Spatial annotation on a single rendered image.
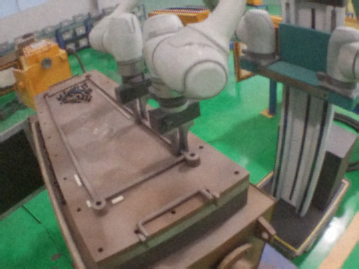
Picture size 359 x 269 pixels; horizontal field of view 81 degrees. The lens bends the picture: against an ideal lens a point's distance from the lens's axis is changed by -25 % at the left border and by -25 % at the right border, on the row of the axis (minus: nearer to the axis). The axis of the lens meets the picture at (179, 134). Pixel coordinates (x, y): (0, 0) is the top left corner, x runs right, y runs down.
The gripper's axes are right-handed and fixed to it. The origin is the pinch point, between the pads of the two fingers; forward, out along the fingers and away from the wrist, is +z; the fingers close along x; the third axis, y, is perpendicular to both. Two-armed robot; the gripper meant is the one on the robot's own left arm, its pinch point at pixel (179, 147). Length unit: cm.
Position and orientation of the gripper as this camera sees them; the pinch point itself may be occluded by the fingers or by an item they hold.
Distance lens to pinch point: 78.1
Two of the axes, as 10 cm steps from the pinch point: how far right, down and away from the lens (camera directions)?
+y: 5.7, 4.0, -7.2
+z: 1.2, 8.2, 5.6
